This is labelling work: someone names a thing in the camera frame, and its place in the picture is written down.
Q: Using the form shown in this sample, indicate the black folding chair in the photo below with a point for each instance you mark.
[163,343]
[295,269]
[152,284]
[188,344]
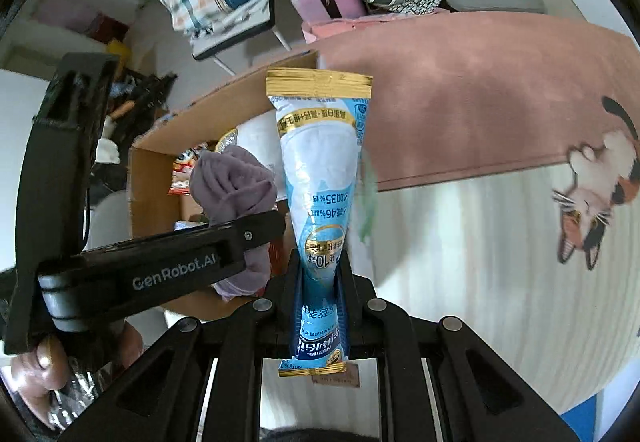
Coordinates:
[250,20]

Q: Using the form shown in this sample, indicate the dark clutter pile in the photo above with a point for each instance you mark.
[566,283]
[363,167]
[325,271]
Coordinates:
[136,102]

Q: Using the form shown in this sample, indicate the light blue gold pouch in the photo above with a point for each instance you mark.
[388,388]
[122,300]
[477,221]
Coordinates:
[321,119]

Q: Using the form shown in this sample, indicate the lilac fuzzy sock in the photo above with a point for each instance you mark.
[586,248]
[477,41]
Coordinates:
[232,185]

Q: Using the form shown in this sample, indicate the left hand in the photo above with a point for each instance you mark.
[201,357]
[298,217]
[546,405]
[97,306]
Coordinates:
[45,369]

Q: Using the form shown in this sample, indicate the grey office chair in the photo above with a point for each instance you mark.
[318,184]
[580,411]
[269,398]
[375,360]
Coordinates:
[109,222]

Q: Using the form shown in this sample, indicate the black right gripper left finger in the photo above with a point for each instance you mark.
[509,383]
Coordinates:
[199,381]

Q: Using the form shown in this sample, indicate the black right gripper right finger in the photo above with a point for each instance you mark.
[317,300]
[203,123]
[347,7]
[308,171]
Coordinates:
[439,381]

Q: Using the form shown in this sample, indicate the orange snack bag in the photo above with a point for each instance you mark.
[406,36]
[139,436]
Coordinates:
[182,168]

